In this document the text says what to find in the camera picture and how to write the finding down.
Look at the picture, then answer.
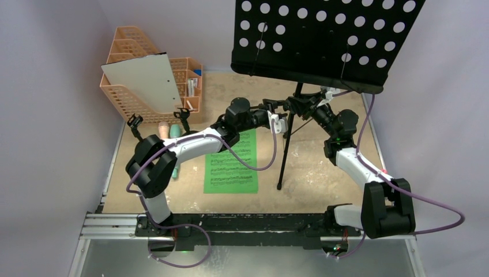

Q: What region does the black music stand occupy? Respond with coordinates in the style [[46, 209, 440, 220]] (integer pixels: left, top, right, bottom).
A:
[[230, 0, 427, 191]]

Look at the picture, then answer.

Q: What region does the green sheet music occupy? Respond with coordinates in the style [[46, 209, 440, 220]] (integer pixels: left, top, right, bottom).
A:
[[204, 129, 258, 194]]

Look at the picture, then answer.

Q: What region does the mint green toy microphone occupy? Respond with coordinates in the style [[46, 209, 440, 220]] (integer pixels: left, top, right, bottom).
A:
[[169, 124, 182, 180]]

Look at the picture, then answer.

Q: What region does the pink toy microphone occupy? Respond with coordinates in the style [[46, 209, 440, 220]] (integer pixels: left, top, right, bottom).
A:
[[158, 121, 170, 139]]

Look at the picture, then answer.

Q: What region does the black round microphone stand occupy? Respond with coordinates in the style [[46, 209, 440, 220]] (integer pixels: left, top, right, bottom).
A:
[[126, 114, 144, 143]]

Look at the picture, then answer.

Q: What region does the peach plastic file organizer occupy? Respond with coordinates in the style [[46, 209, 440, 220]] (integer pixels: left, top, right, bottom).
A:
[[100, 26, 204, 123]]

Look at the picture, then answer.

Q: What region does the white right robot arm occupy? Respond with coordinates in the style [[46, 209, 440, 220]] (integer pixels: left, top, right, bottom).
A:
[[283, 93, 416, 238]]

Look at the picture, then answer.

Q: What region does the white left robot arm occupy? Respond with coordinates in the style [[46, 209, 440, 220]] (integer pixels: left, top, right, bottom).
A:
[[125, 98, 287, 236]]

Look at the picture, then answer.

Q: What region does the yellow tip white pen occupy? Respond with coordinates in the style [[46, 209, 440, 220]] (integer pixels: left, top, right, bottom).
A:
[[186, 100, 193, 110]]

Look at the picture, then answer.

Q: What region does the white marker tube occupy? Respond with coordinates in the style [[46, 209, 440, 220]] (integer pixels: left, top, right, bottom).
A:
[[189, 78, 198, 97]]

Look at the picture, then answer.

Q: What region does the grey folder board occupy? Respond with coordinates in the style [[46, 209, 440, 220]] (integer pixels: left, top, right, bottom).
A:
[[101, 52, 182, 113]]

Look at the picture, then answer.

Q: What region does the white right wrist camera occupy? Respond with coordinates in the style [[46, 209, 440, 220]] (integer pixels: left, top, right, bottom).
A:
[[317, 87, 341, 107]]

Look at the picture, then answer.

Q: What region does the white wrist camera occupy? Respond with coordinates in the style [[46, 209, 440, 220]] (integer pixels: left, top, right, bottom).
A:
[[268, 111, 288, 134], [317, 87, 341, 107]]

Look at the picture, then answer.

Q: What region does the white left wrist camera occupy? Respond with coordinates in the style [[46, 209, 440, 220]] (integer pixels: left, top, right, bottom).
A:
[[268, 111, 288, 134]]

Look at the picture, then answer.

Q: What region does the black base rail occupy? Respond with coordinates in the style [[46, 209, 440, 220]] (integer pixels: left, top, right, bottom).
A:
[[135, 213, 360, 251]]

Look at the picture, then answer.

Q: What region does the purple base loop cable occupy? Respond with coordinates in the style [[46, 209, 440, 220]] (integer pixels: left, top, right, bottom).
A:
[[148, 223, 213, 269]]

